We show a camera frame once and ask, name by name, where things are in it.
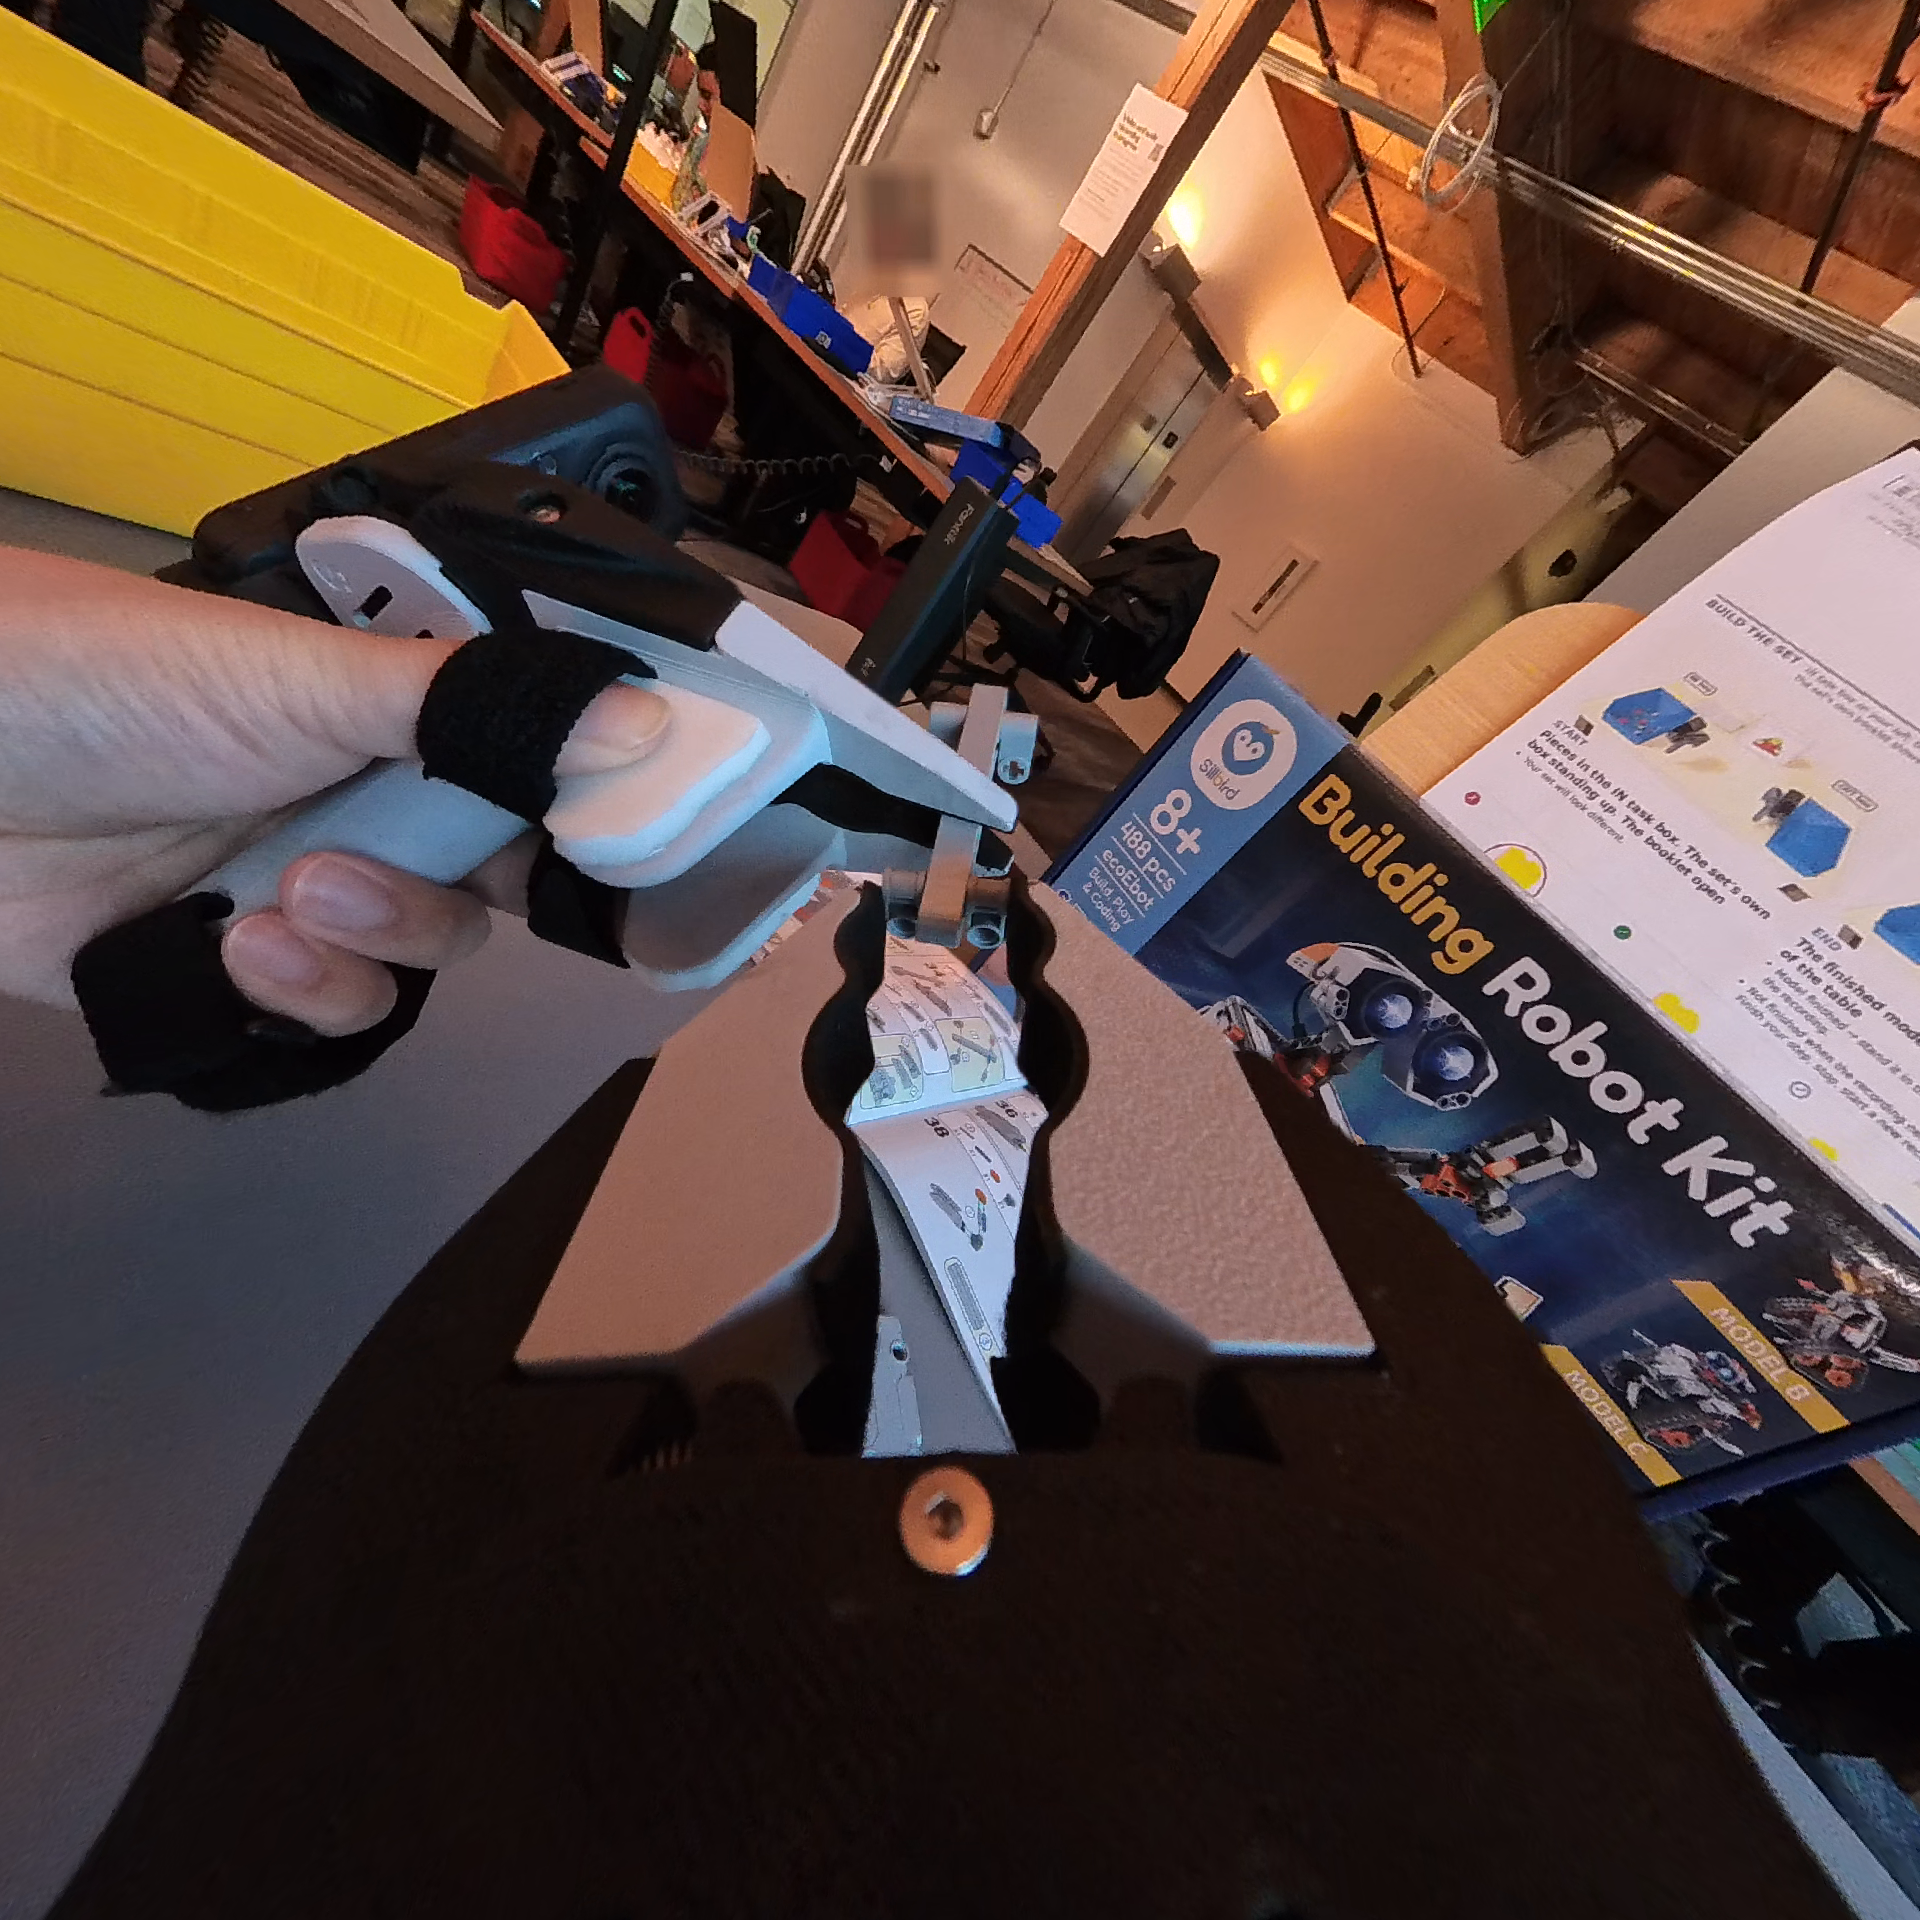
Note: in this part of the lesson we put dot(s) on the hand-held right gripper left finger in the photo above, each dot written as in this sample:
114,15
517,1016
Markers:
704,1200

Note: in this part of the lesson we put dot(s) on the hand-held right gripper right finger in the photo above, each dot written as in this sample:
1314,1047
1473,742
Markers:
1185,1200

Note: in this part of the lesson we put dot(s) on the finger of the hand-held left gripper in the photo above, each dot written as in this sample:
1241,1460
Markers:
900,742
734,923

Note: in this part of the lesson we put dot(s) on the grey toy beam assembly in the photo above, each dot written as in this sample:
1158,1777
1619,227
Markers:
949,883

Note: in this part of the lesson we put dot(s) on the white instruction booklet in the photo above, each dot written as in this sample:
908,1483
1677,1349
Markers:
939,1184

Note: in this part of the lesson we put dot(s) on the grey desk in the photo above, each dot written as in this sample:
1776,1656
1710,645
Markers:
301,1350

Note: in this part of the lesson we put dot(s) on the person's left hand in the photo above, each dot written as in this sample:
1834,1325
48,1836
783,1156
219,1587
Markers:
150,750

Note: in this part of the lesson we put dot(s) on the long black device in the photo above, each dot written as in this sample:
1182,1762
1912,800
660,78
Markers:
939,584

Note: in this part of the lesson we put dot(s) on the red storage bin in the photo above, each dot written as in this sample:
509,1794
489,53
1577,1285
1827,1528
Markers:
840,563
511,240
669,368

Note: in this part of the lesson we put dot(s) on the blue plastic stand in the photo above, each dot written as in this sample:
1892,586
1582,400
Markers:
991,472

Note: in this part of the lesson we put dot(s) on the black backpack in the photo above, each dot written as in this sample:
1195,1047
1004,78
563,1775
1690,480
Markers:
1148,601

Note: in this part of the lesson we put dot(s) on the blue storage bin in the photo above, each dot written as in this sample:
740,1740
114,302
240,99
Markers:
811,322

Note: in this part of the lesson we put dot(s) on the blue robot kit box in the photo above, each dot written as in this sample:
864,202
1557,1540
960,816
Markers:
1350,930

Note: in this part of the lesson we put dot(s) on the grey metal door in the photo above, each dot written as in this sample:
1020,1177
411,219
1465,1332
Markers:
1155,451

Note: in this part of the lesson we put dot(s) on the stack of yellow bins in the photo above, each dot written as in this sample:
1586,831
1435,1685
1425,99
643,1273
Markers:
181,300

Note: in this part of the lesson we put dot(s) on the light wooden board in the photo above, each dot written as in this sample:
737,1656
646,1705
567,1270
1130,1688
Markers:
1471,691

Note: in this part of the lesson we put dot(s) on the white paper notice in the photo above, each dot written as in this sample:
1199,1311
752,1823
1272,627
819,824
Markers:
1123,164

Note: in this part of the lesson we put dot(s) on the white printed instruction sheet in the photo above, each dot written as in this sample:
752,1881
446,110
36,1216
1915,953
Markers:
1695,750

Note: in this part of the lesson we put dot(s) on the shiny metal pipe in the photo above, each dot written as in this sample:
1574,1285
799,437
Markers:
1651,215

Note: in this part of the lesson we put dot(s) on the white wall plate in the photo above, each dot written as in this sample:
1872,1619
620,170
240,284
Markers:
1274,589

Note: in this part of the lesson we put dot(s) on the wooden post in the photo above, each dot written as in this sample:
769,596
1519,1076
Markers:
1081,300

